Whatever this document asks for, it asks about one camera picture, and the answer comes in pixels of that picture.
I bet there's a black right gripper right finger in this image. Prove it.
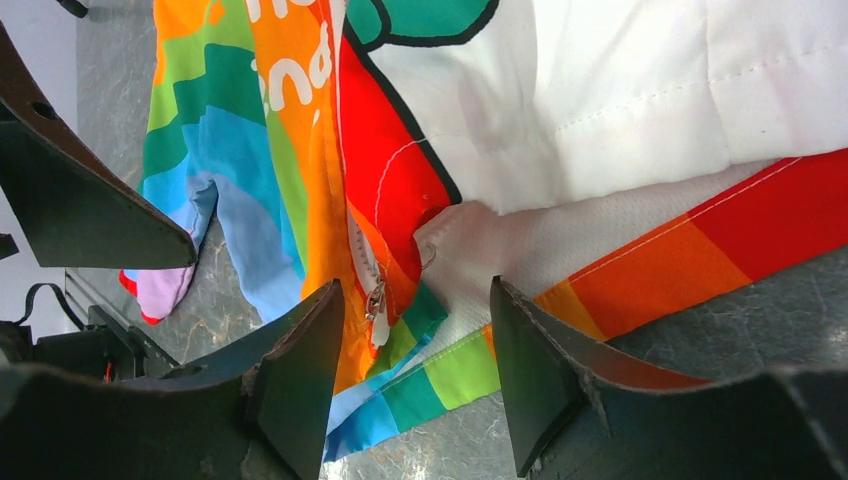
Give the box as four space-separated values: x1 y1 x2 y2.
490 277 847 479

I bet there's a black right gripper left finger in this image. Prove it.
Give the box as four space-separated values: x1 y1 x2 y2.
1 280 345 479

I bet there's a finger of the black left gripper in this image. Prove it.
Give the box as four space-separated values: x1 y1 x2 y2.
1 32 197 270

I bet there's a rainbow and white kids jacket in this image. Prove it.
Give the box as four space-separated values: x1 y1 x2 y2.
140 1 847 462

